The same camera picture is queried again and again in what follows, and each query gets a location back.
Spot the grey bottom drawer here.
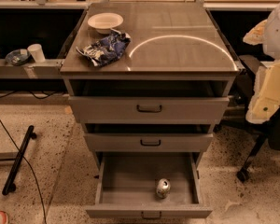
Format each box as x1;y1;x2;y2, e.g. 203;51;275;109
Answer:
86;153;212;219

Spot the blue crumpled chip bag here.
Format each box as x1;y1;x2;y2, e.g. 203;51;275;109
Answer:
76;29;131;67

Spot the black floor cable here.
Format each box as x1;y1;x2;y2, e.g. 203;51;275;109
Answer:
0;105;48;224

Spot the grey middle drawer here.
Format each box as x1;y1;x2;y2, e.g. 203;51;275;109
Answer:
85;133;213;152

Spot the white bowl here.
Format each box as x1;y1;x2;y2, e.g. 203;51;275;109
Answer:
88;13;123;35

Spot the white paper cup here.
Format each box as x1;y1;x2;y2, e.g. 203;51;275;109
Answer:
27;44;46;63

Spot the black bar with wheel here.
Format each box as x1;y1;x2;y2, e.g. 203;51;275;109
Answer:
2;125;37;196

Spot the grey top drawer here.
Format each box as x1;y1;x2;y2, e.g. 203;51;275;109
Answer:
69;96;229;124

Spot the grey drawer cabinet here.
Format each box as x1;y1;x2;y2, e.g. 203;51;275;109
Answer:
59;1;241;173

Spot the black office chair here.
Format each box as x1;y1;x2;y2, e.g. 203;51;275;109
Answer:
215;55;280;182

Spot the grey side shelf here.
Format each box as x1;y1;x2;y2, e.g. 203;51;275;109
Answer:
0;59;63;79

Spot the grey drawer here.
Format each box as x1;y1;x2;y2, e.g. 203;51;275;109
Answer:
85;133;213;152
86;153;212;219
69;96;229;124

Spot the silver 7up can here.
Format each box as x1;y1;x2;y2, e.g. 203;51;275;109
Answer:
156;178;171;199

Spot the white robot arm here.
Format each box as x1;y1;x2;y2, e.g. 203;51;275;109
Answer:
243;3;280;124

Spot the blue bowl with items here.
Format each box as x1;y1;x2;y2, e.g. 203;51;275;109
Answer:
6;49;31;66

